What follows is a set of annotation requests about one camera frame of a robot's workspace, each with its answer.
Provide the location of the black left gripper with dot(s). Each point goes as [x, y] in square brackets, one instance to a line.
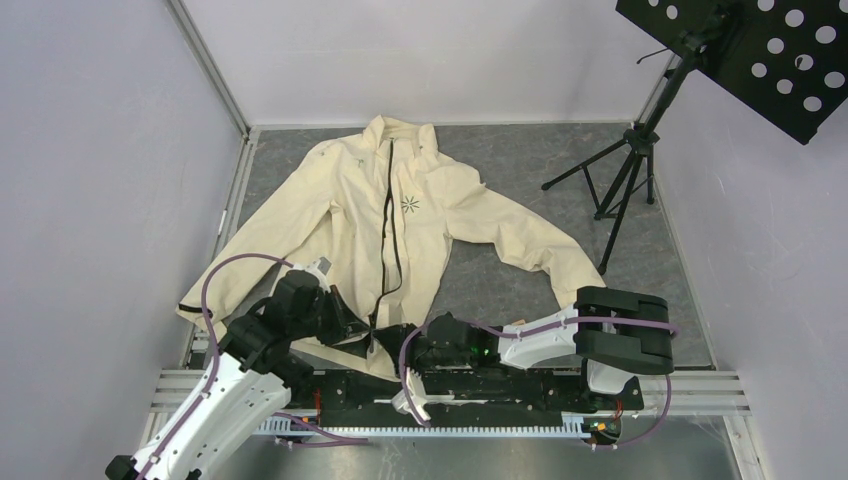
[346, 324]

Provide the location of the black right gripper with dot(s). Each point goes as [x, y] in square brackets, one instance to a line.
[394, 339]

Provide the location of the cream zip-up jacket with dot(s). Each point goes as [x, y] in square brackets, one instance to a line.
[384, 206]

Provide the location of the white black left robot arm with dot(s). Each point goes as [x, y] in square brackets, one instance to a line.
[254, 376]

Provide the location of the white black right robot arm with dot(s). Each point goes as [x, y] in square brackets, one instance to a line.
[617, 334]

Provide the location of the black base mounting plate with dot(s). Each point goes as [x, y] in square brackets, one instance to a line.
[493, 397]

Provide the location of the black music stand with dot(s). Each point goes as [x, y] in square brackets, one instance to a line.
[785, 60]

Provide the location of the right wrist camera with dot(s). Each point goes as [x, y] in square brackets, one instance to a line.
[413, 398]

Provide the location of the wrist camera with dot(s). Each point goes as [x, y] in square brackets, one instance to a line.
[413, 398]
[318, 266]

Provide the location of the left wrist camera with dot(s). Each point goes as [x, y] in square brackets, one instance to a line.
[318, 266]

